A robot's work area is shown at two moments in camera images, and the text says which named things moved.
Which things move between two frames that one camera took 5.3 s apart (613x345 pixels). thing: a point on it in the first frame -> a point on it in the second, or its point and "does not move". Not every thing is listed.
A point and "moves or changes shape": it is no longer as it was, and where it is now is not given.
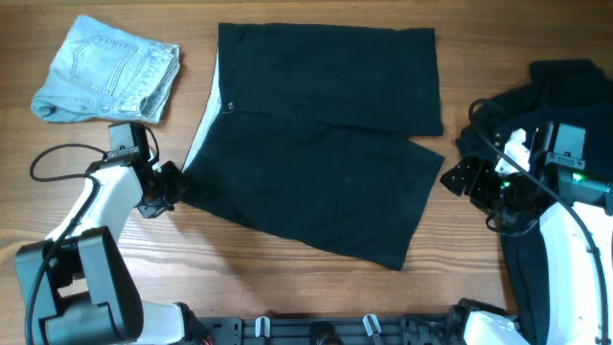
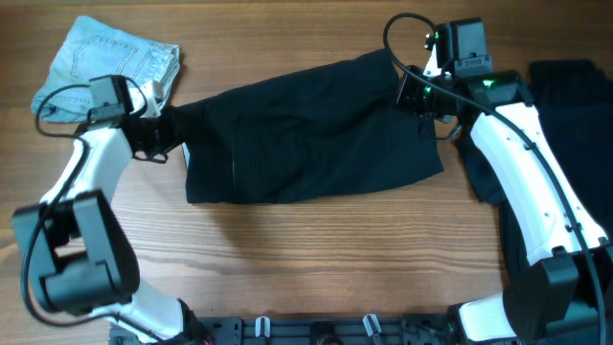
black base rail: [420, 330] does not move
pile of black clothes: [560, 91] does not move
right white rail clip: [368, 326] does not move
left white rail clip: [258, 326] does not move
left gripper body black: [170, 190] -> [163, 132]
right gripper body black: [484, 181] -> [409, 94]
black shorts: [308, 132] moves or changes shape
